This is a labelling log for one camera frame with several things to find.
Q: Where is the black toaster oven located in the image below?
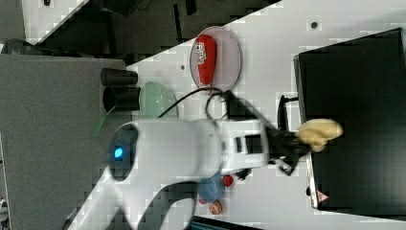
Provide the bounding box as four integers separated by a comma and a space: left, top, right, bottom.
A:
293, 28, 406, 220

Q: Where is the small red toy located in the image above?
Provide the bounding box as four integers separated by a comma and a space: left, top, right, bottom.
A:
222, 175, 234, 187

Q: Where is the red ketchup bottle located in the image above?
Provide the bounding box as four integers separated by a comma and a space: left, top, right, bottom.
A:
194, 34, 216, 85

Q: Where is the yellow plush banana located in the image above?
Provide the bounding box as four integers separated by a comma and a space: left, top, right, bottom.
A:
295, 119, 343, 152

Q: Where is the orange slice toy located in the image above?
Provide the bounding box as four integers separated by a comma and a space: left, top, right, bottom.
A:
209, 200, 222, 215

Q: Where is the green perforated colander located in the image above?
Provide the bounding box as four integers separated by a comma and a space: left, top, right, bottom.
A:
139, 81, 176, 119

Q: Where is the black pot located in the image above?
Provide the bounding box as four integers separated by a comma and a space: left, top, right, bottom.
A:
102, 87, 141, 112

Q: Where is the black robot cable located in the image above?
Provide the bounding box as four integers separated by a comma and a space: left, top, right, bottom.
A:
157, 86, 231, 121

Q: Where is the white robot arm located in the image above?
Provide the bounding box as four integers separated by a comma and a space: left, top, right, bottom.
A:
63, 119, 310, 230

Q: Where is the red strawberry toy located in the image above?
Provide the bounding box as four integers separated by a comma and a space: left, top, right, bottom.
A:
198, 196, 207, 205

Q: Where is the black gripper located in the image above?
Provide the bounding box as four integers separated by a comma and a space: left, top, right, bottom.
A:
266, 128, 311, 176

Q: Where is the black cylinder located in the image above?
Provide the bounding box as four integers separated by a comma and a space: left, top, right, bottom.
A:
101, 68, 138, 86

